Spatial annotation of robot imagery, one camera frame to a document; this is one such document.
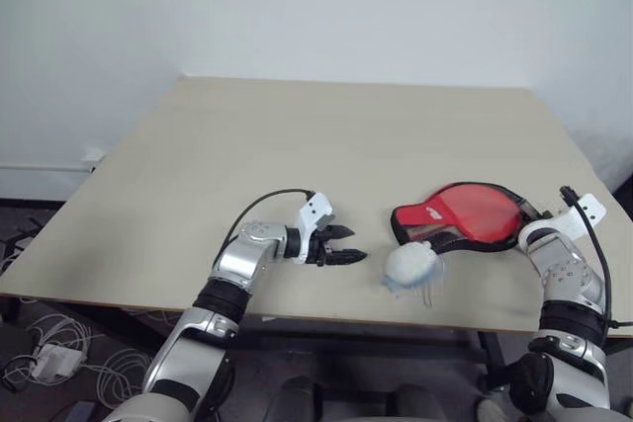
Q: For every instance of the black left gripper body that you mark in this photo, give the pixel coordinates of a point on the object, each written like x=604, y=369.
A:
x=320, y=249

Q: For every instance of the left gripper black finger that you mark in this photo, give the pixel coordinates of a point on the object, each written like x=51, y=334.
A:
x=341, y=231
x=348, y=256

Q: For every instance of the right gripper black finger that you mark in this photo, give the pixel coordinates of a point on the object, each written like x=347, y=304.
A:
x=527, y=208

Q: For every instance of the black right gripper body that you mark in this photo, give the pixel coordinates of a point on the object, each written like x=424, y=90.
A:
x=545, y=215

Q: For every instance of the red table tennis paddle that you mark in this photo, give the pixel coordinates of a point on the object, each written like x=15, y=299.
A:
x=479, y=214

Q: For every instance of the white balls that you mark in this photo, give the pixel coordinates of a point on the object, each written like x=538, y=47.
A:
x=410, y=264

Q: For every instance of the red zippered pouch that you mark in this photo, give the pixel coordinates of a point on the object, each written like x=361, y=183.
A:
x=410, y=219

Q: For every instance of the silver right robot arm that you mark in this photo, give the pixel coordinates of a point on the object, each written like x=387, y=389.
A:
x=564, y=274

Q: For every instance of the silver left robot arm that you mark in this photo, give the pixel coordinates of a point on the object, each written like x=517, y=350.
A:
x=237, y=259

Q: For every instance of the white power adapter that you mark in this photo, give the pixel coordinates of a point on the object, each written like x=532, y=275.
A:
x=57, y=360

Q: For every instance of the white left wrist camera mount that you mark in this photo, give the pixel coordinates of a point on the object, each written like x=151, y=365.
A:
x=314, y=209

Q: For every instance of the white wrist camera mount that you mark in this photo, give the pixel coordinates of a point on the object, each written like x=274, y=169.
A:
x=591, y=207
x=314, y=209

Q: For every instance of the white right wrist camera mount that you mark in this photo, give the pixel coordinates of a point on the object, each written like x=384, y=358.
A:
x=591, y=207

